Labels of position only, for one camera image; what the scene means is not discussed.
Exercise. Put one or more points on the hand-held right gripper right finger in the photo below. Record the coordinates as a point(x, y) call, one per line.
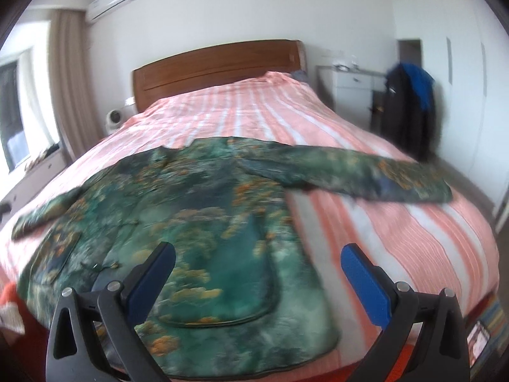
point(364, 286)

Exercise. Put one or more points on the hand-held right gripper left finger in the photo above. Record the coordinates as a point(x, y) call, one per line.
point(151, 286)

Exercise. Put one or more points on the green printed jacket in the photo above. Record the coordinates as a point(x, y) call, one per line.
point(206, 238)

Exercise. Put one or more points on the colourful striped mat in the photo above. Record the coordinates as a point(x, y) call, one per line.
point(487, 326)

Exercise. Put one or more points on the white window seat cabinet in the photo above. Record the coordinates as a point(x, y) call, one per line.
point(39, 171)

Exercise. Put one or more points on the white round fan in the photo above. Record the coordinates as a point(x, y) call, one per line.
point(115, 117)

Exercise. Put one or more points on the black jacket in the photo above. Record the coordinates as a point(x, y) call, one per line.
point(401, 115)

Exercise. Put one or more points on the bed with pink striped cover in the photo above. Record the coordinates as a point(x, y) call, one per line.
point(278, 115)

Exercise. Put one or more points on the white dresser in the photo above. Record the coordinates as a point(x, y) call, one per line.
point(350, 83)

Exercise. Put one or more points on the blue garment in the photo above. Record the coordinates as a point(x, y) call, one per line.
point(419, 83)

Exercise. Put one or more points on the white wardrobe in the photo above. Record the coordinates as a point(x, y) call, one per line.
point(477, 107)

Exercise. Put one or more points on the beige curtain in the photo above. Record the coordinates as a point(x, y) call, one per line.
point(73, 87)

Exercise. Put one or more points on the window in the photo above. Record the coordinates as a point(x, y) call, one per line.
point(12, 119)

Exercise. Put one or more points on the grey pillow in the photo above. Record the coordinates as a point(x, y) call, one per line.
point(300, 75)

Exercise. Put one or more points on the wooden headboard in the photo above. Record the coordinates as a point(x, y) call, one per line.
point(218, 67)

